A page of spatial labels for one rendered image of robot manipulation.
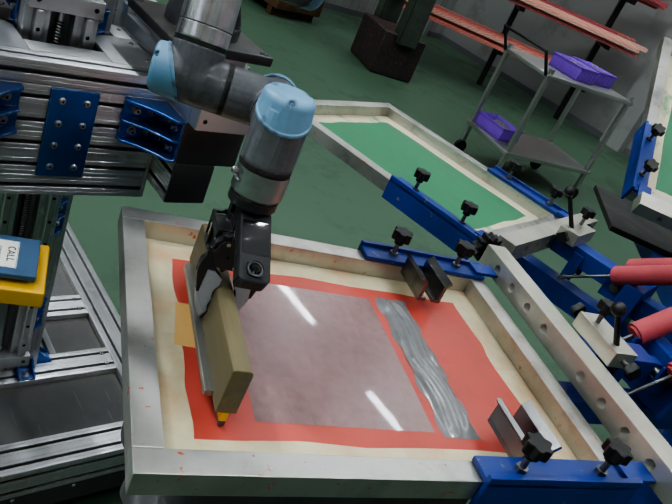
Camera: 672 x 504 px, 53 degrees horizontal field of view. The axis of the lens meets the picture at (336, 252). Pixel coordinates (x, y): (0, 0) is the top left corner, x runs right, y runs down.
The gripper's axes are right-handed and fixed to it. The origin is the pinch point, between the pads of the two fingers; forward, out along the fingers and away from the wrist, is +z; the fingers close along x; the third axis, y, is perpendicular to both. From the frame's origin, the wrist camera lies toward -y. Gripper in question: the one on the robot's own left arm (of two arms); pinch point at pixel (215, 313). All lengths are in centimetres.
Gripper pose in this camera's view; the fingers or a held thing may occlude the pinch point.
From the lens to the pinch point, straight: 104.0
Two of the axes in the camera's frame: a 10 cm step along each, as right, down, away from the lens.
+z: -3.7, 8.2, 4.4
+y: -2.7, -5.5, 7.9
